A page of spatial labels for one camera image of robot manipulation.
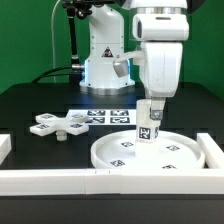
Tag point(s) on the white fence bar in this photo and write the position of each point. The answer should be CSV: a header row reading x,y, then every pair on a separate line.
x,y
214,156
5,146
99,181

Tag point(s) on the white front fence bar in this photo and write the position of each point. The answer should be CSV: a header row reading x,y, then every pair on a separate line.
x,y
99,181

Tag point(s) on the white fiducial marker sheet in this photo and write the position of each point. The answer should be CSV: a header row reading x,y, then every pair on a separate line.
x,y
107,116

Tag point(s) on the white round table top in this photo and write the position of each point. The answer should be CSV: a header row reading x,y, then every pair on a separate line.
x,y
121,150

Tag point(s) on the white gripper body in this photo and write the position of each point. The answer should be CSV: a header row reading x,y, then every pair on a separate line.
x,y
161,69

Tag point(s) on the white cross-shaped table base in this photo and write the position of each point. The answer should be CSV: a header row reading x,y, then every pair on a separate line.
x,y
48,123

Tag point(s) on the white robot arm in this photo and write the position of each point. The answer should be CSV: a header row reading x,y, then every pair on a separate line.
x,y
160,26

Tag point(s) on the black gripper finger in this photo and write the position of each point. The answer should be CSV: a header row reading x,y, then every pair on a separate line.
x,y
156,108

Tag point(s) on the white left fence bar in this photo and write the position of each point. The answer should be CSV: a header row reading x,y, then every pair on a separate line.
x,y
5,146

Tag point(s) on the white right fence bar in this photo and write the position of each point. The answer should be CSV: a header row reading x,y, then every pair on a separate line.
x,y
214,156

